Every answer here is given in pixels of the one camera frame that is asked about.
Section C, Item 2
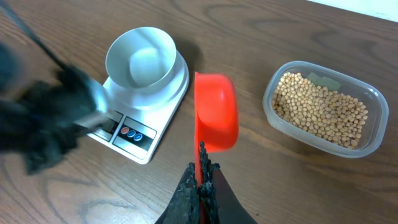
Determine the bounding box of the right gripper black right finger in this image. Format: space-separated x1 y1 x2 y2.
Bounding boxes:
199 141 256 224

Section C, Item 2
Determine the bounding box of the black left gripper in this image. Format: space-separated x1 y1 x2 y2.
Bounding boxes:
30 67 109 146

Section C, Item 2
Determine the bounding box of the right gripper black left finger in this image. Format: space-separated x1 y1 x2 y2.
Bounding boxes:
155 162 200 224

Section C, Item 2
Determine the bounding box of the white digital kitchen scale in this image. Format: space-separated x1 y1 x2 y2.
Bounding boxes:
89 52 190 164

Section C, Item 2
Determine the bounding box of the red plastic scoop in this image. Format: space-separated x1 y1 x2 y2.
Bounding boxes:
193 72 239 224

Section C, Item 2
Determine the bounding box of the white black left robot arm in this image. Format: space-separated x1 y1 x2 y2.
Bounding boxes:
1 65 110 175

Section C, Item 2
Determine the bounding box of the grey plastic bowl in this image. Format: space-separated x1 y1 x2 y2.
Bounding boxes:
105 27 177 93

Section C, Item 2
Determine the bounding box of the clear container of soybeans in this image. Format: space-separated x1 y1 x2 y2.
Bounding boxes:
262 61 389 158

